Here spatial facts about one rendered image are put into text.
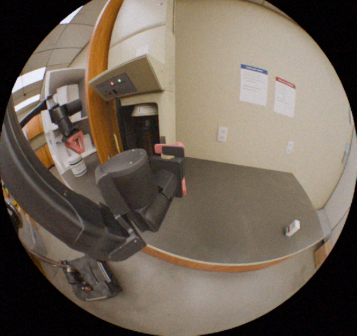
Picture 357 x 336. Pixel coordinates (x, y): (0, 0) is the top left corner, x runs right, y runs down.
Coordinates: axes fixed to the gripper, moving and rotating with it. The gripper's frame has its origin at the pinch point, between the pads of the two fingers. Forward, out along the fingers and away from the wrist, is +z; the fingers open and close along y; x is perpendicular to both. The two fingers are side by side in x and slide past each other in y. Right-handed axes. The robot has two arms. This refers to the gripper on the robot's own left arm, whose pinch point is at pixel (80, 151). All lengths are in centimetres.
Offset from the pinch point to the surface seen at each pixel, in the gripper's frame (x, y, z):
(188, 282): 51, -20, 126
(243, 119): -58, -70, 26
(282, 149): -51, -105, 53
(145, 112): -23.6, -20.1, 0.7
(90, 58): -22.8, -3.7, -40.0
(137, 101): -22.7, -19.5, -5.3
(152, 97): -22.1, -27.1, -4.0
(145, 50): -26.4, -29.6, -24.4
